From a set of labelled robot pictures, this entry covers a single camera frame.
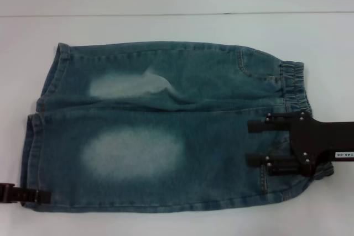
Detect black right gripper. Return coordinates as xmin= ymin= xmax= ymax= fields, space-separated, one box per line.
xmin=246 ymin=111 xmax=354 ymax=177

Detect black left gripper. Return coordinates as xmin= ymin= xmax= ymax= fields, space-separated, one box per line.
xmin=0 ymin=182 xmax=52 ymax=202

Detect blue denim shorts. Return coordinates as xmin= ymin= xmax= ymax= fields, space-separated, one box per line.
xmin=19 ymin=43 xmax=337 ymax=211

